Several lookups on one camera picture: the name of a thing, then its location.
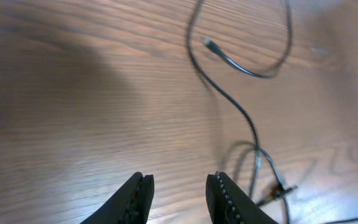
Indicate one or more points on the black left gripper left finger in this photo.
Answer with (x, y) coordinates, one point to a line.
(130, 204)

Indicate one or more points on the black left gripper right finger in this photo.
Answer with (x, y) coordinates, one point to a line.
(228, 204)

